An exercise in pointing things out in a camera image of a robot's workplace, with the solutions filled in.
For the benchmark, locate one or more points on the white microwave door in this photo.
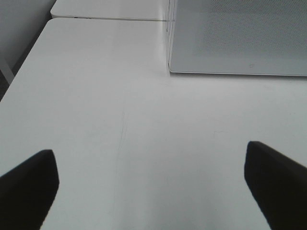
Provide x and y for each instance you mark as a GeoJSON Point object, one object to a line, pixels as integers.
{"type": "Point", "coordinates": [257, 37]}

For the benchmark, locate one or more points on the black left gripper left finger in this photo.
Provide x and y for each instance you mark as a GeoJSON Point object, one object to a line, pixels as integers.
{"type": "Point", "coordinates": [27, 192]}

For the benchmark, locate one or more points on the white microwave oven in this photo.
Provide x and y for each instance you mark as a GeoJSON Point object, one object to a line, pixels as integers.
{"type": "Point", "coordinates": [168, 15]}

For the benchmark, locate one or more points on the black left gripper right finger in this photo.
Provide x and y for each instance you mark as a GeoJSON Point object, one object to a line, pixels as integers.
{"type": "Point", "coordinates": [279, 186]}

